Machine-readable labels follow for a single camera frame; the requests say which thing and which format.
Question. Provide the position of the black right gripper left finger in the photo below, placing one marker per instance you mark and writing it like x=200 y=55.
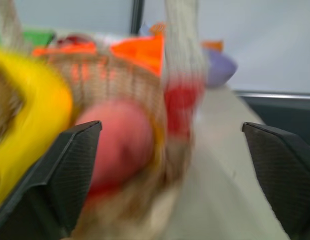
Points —
x=57 y=175

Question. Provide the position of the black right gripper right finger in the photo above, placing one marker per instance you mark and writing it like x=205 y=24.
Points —
x=285 y=170

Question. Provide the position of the red apple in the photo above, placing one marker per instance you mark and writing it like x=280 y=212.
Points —
x=120 y=147

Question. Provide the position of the yellow banana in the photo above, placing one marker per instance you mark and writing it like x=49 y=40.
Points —
x=32 y=120

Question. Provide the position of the purple eggplant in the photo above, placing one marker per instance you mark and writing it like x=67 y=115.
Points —
x=220 y=68

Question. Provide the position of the red fruit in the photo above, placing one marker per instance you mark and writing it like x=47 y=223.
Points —
x=181 y=107

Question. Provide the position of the green plastic crate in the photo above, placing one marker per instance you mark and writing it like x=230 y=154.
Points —
x=36 y=37

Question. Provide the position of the black vertical post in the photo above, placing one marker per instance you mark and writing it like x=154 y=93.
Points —
x=137 y=16

